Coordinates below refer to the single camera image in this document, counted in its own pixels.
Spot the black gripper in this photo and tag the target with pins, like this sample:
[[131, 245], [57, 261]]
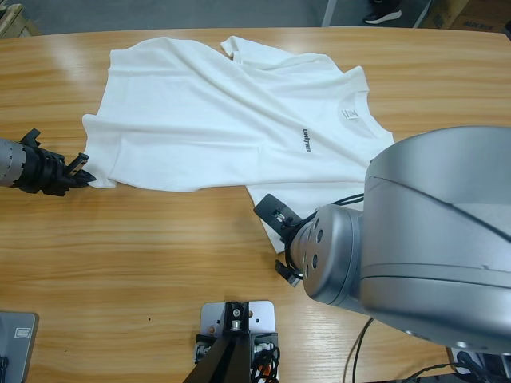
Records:
[[44, 171], [290, 231]]

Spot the white t-shirt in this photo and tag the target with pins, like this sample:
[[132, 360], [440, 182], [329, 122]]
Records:
[[199, 119]]

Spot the white upright pole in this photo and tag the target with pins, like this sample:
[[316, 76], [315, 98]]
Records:
[[329, 12]]

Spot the black shoe with white sole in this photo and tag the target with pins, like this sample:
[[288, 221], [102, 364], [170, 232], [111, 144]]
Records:
[[383, 15]]

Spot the white slanted leg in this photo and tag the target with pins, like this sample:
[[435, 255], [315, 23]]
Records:
[[424, 13]]

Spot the brown cardboard box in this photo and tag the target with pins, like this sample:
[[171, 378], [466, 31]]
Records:
[[443, 16]]

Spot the dark printed box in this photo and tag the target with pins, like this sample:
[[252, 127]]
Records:
[[479, 20]]

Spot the dark camera post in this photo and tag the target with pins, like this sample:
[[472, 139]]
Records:
[[223, 363]]

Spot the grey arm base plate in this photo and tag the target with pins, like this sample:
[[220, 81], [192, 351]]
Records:
[[452, 357], [18, 359]]

